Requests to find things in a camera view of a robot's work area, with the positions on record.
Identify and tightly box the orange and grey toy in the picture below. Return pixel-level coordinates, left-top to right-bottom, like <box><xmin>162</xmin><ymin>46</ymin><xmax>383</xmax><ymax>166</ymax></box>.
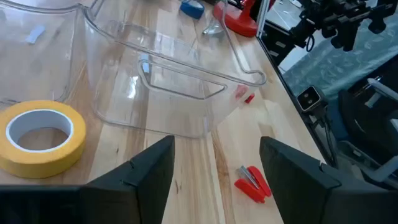
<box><xmin>212</xmin><ymin>0</ymin><xmax>259</xmax><ymax>38</ymax></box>

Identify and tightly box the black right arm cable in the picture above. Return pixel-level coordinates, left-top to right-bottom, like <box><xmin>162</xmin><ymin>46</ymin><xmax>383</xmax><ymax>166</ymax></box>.
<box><xmin>305</xmin><ymin>33</ymin><xmax>316</xmax><ymax>53</ymax></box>

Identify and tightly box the blue tape roll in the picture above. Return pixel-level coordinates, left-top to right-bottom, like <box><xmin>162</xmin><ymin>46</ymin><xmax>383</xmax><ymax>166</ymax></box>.
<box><xmin>179</xmin><ymin>0</ymin><xmax>206</xmax><ymax>20</ymax></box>

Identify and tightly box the black office chair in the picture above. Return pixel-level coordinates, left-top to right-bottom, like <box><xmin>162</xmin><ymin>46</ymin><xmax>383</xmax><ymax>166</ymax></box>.
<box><xmin>337</xmin><ymin>52</ymin><xmax>398</xmax><ymax>190</ymax></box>

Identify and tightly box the black control box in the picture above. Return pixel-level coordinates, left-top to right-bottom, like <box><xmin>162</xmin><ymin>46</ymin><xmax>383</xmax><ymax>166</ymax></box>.
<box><xmin>260</xmin><ymin>21</ymin><xmax>301</xmax><ymax>67</ymax></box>

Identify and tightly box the yellow block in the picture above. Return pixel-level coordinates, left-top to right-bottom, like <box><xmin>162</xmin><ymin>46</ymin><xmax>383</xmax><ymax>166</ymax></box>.
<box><xmin>0</xmin><ymin>100</ymin><xmax>87</xmax><ymax>179</ymax></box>

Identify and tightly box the red staple remover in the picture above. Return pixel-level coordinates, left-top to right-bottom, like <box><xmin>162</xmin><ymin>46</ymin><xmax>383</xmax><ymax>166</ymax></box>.
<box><xmin>233</xmin><ymin>165</ymin><xmax>273</xmax><ymax>204</ymax></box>

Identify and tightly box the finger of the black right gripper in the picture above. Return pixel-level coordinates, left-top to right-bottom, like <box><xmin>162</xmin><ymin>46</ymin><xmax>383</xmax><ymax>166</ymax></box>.
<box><xmin>331</xmin><ymin>29</ymin><xmax>355</xmax><ymax>52</ymax></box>
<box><xmin>368</xmin><ymin>11</ymin><xmax>389</xmax><ymax>35</ymax></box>

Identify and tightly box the large clear plastic bin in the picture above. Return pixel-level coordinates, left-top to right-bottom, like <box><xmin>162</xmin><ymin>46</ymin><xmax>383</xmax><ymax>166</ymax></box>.
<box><xmin>82</xmin><ymin>0</ymin><xmax>267</xmax><ymax>139</ymax></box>

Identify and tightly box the white label sticker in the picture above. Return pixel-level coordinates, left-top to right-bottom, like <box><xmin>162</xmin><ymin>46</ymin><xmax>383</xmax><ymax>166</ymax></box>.
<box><xmin>24</xmin><ymin>25</ymin><xmax>46</xmax><ymax>44</ymax></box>

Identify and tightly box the small grey table camera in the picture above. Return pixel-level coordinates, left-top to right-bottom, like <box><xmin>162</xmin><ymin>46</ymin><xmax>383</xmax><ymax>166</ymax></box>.
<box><xmin>296</xmin><ymin>85</ymin><xmax>322</xmax><ymax>113</ymax></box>

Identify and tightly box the silver frame post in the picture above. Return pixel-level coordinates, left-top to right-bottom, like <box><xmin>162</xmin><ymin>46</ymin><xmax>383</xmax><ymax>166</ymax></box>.
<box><xmin>256</xmin><ymin>0</ymin><xmax>271</xmax><ymax>38</ymax></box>

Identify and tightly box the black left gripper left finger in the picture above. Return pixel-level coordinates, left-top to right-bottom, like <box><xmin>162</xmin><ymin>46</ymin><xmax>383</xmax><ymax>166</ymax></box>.
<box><xmin>80</xmin><ymin>135</ymin><xmax>176</xmax><ymax>224</ymax></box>

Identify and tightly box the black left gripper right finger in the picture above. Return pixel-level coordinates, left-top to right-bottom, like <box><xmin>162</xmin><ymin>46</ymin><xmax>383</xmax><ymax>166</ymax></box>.
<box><xmin>259</xmin><ymin>136</ymin><xmax>343</xmax><ymax>224</ymax></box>

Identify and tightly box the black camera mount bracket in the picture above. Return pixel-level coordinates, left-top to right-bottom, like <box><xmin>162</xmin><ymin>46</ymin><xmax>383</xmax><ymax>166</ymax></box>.
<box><xmin>306</xmin><ymin>107</ymin><xmax>340</xmax><ymax>170</ymax></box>

